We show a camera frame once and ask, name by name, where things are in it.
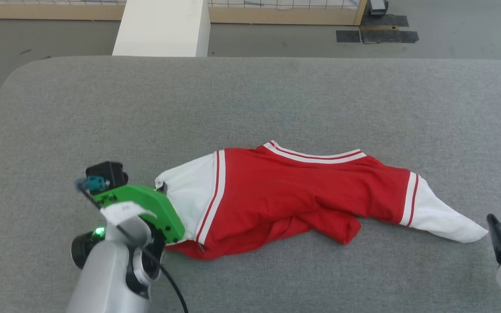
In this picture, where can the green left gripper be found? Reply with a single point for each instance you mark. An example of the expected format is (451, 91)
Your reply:
(146, 198)

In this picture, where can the red and white jersey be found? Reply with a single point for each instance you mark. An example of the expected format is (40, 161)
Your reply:
(276, 191)

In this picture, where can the white rectangular box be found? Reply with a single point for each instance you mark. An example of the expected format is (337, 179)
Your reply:
(163, 30)

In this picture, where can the lemon print partition panel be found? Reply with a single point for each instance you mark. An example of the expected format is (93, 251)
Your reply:
(276, 15)

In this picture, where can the dark brown floor plate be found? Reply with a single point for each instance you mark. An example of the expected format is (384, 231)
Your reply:
(389, 35)

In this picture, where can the black floor plate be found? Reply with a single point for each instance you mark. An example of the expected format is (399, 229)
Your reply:
(385, 20)

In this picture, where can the grey partition foot with caster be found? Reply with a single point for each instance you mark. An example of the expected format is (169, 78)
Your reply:
(379, 6)

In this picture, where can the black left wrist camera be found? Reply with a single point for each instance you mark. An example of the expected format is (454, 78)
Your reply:
(109, 174)

